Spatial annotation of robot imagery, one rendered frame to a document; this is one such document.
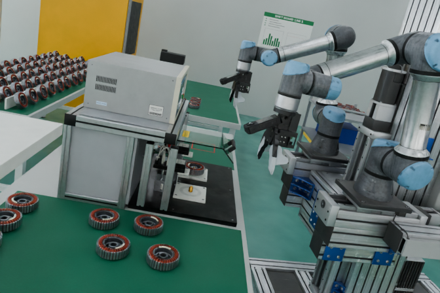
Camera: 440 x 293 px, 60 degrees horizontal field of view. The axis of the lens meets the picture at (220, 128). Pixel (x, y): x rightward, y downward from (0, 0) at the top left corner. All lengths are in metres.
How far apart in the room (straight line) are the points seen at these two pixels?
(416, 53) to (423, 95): 0.14
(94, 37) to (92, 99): 3.72
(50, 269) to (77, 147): 0.51
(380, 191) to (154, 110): 0.97
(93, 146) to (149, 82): 0.35
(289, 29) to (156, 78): 5.61
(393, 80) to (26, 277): 1.55
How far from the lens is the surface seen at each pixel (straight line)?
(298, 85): 1.19
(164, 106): 1.63
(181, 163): 1.75
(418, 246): 1.66
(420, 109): 1.43
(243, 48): 2.01
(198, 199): 1.77
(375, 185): 1.60
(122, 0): 5.28
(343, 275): 2.10
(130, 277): 1.32
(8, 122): 1.15
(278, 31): 7.06
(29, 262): 1.38
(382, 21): 7.56
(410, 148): 1.46
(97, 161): 1.62
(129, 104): 1.65
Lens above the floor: 1.57
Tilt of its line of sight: 15 degrees down
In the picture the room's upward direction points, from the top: 12 degrees clockwise
